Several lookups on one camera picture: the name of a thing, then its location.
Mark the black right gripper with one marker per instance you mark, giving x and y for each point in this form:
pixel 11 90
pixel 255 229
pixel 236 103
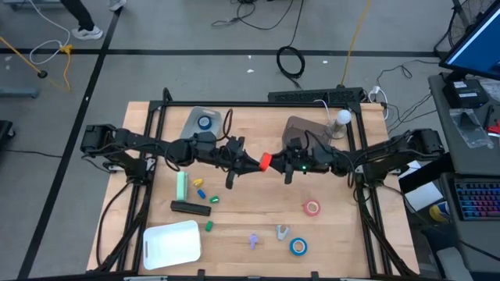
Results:
pixel 298 156

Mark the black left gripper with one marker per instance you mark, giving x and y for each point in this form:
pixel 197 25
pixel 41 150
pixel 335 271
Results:
pixel 234 156

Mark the red tape roll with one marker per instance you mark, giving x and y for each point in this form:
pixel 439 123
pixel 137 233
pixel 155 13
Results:
pixel 265 161

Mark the pink tape roll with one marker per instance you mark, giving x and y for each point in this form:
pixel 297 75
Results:
pixel 306 208

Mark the yellow mini stapler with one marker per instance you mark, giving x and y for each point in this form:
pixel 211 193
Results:
pixel 198 182

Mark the blue mini stapler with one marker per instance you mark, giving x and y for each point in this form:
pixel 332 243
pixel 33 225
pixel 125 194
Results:
pixel 201 193

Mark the dark blue tape roll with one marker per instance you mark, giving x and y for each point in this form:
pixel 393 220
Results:
pixel 204 122

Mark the grey staple remover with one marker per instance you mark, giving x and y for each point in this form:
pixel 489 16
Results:
pixel 282 231

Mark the mint green stapler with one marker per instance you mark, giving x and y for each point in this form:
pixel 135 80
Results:
pixel 182 186

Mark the black stapler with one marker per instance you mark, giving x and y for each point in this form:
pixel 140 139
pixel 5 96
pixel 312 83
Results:
pixel 190 208

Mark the purple staple remover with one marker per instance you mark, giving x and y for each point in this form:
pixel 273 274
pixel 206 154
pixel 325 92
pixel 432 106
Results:
pixel 253 240

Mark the light blue tape roll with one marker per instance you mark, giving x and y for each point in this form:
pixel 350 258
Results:
pixel 292 246

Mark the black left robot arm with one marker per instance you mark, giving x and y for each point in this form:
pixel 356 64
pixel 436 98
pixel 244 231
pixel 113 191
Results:
pixel 133 138

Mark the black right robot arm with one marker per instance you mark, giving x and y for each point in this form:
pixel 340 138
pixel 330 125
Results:
pixel 390 150

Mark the dark translucent plastic bin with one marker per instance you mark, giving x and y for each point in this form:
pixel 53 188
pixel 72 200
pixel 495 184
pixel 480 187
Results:
pixel 301 126

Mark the light grey plastic bin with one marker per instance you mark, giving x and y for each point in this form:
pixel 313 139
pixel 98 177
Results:
pixel 193 121

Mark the black power strip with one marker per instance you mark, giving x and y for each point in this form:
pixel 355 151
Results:
pixel 312 95

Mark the white plastic tray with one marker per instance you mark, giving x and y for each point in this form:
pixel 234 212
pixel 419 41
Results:
pixel 172 245

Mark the white paper sheet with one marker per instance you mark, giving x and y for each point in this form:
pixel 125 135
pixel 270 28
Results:
pixel 423 195

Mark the yellow and blue object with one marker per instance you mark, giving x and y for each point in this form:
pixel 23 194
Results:
pixel 439 212

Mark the grey desk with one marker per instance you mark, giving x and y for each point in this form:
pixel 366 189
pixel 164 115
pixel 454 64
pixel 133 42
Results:
pixel 449 156

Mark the clear plastic bag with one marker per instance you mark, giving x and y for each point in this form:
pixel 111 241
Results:
pixel 468 129

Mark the black mini computer box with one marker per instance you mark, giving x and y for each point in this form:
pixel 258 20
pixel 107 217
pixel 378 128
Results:
pixel 465 93

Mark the backlit colourful keyboard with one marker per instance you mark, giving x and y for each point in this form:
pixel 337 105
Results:
pixel 478 201

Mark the computer monitor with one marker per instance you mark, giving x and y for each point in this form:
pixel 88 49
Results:
pixel 476 50

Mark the person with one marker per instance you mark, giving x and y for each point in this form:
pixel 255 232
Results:
pixel 80 13

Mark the black floor fan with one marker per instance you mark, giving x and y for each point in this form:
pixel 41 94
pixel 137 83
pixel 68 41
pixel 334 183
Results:
pixel 461 23

